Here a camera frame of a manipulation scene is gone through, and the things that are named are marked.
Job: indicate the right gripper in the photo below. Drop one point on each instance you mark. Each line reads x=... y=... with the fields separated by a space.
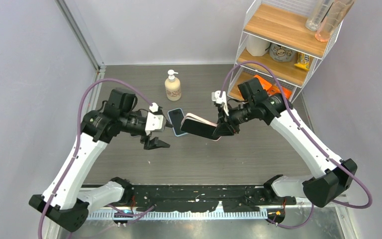
x=224 y=129

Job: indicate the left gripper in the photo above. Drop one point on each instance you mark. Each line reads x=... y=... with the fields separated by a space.
x=154 y=143

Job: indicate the pink phone case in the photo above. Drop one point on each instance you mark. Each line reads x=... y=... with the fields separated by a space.
x=195 y=117

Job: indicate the black smartphone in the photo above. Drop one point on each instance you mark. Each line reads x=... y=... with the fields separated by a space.
x=201 y=129

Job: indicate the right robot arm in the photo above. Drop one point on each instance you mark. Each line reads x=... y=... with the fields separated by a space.
x=328 y=178

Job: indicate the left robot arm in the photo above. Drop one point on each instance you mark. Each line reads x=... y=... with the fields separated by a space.
x=62 y=202

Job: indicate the phone in blue case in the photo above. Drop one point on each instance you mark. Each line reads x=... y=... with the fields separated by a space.
x=176 y=116

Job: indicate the cream lotion pump bottle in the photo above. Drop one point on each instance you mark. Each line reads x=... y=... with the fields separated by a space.
x=173 y=86

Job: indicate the yellow cardboard box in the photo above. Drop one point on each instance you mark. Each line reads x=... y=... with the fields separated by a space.
x=262 y=84

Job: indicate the white paper roll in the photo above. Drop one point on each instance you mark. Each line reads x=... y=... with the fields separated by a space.
x=257 y=46

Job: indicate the cartoon printed tin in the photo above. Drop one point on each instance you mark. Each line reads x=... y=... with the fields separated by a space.
x=281 y=53

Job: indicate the yellow snack packet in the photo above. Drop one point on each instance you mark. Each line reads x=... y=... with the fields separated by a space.
x=303 y=61

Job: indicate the clear plastic bottle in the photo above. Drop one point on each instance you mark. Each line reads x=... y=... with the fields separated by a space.
x=318 y=14

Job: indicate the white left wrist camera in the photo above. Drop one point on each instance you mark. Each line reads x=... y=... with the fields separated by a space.
x=154 y=108

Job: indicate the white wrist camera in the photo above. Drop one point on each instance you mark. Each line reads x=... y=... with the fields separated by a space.
x=154 y=108
x=220 y=101

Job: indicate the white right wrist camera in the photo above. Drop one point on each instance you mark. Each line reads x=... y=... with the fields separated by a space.
x=220 y=101

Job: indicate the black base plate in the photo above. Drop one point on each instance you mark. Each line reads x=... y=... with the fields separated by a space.
x=201 y=198

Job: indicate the white wire shelf rack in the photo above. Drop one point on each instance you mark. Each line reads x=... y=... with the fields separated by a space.
x=274 y=33

